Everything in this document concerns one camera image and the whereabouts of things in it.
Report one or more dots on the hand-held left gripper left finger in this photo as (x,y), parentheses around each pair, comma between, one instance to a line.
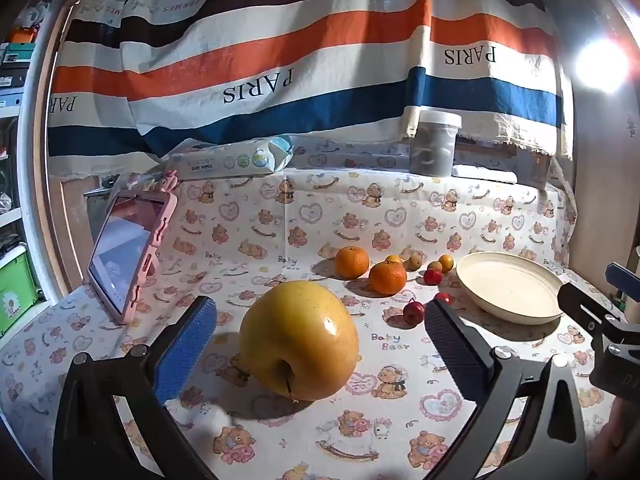
(187,350)

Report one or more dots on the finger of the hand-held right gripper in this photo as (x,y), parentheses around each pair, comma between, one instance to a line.
(625,280)
(585,305)

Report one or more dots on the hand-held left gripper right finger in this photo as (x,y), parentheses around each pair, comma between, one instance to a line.
(457,345)

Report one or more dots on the red cherry tomato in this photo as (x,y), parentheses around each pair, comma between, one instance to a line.
(443,298)

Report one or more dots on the red hawthorn berry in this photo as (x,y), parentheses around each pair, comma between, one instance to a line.
(413,312)
(432,277)

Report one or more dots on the beige round plate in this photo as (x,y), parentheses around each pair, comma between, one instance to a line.
(505,285)

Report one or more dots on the small brown round fruit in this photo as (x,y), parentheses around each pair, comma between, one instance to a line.
(413,261)

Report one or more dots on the orange mandarin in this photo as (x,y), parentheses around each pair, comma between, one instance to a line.
(351,262)
(387,278)

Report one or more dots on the yellow kumquat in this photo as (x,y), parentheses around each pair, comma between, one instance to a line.
(393,259)

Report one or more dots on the large yellow pear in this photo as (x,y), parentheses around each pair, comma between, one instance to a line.
(300,335)

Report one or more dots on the person's right hand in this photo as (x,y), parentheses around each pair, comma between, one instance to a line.
(617,440)

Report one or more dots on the small yellow-green kumquat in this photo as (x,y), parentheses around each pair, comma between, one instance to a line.
(433,266)

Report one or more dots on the orange kumquat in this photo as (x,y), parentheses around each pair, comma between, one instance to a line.
(447,261)

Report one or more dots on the tablet in pink case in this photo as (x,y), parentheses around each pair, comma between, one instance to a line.
(125,245)

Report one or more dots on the white folded cloth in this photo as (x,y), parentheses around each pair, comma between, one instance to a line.
(485,174)

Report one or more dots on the bear print tablecloth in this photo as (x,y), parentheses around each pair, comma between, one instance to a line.
(300,220)

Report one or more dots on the green storage bin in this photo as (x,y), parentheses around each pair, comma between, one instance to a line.
(17,295)

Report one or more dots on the baby wipes pack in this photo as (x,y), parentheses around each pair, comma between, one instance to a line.
(225,162)

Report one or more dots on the clear jar with white lid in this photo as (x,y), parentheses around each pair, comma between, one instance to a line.
(435,145)

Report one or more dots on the bright lamp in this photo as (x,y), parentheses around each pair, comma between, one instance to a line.
(600,65)

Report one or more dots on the white pole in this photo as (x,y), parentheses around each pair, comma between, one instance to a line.
(35,160)

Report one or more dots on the striped hanging blanket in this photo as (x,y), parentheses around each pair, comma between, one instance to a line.
(300,60)

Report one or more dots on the cluttered storage shelf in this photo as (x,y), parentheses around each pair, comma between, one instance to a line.
(12,75)

